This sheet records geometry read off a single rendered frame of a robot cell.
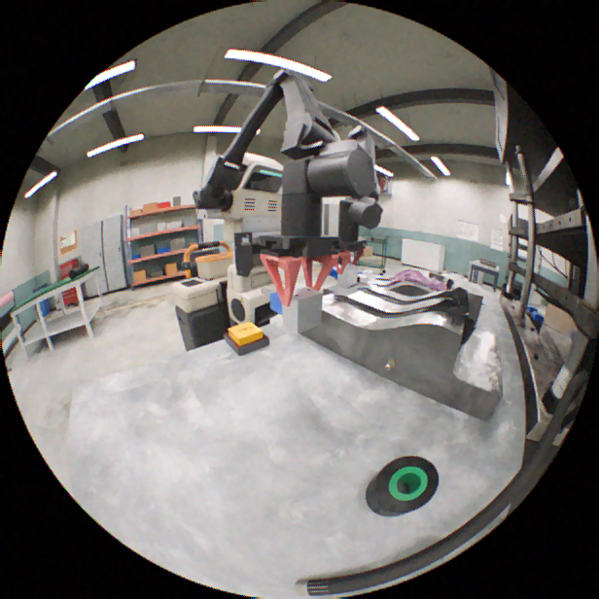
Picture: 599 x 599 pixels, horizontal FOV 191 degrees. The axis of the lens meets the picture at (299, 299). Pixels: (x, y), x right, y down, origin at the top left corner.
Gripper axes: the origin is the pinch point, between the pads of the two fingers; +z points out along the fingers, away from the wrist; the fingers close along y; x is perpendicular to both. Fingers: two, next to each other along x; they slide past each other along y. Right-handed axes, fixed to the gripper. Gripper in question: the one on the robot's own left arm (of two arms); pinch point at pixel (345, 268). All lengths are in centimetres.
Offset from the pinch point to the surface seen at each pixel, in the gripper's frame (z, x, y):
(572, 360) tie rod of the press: -11, -72, -5
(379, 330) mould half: -1.6, -21.6, -18.5
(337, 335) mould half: 4.4, -13.6, -19.4
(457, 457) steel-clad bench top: 2, -46, -29
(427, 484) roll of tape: -2, -41, -36
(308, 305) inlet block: -7.3, -13.9, -28.1
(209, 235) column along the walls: 87, 487, 98
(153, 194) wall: -64, 560, -33
